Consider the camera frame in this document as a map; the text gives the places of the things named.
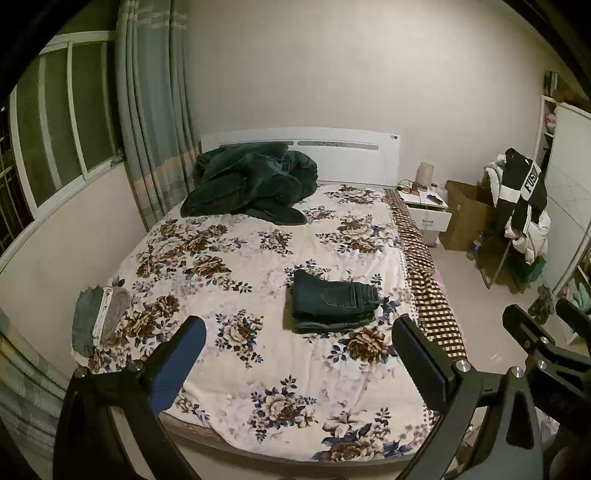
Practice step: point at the white wardrobe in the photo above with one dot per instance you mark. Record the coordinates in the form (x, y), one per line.
(565, 184)

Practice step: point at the plastic water bottle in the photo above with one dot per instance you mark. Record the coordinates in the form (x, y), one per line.
(474, 247)

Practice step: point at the pink cloth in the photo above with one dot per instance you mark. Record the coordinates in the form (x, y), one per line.
(550, 120)

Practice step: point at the brown checked blanket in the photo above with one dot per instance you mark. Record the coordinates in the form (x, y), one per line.
(427, 286)

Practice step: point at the white framed window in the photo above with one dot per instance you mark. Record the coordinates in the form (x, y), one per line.
(55, 115)

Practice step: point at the brown cardboard box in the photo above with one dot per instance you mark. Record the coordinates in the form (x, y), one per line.
(466, 217)

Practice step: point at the grey-green curtain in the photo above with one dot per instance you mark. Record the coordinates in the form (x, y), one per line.
(157, 115)

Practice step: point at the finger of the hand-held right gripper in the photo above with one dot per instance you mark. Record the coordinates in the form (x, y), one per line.
(526, 325)
(575, 314)

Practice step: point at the green box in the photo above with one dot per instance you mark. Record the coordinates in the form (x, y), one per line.
(535, 270)

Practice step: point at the white bed headboard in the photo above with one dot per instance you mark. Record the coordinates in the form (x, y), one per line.
(351, 161)

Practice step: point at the dark blue jeans pants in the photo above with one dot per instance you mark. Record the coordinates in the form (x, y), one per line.
(332, 295)

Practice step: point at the black and white jacket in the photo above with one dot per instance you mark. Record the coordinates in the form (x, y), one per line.
(519, 194)

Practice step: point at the white padded jacket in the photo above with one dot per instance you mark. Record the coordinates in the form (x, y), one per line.
(535, 235)

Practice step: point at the folded grey cloth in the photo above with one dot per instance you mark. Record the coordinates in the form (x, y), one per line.
(117, 314)

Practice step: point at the folded blue jeans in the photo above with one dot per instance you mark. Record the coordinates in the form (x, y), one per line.
(332, 326)

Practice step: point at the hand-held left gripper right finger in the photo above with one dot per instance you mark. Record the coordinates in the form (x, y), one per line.
(422, 367)

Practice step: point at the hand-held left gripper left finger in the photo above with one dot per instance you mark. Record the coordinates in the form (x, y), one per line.
(178, 367)

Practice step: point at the pale striped cloth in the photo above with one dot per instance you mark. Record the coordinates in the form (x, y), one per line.
(27, 392)

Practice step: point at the teal folded towel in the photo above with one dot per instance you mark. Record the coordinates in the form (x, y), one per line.
(582, 297)

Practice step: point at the black phone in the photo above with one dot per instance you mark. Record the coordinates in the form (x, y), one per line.
(434, 199)

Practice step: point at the pink sheet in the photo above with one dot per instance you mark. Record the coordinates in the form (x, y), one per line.
(441, 281)

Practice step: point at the folded grey-blue pants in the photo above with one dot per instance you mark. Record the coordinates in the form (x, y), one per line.
(85, 323)

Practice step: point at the beige table lamp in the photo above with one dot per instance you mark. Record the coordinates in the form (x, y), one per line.
(424, 174)

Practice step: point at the dark green blanket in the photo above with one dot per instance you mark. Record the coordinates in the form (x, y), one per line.
(249, 184)

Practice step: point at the floral bed sheet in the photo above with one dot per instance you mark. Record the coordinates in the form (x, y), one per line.
(258, 258)

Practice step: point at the metal folding chair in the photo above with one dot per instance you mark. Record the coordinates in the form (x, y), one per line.
(496, 265)

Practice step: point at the white nightstand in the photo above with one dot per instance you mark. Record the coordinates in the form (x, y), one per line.
(431, 221)

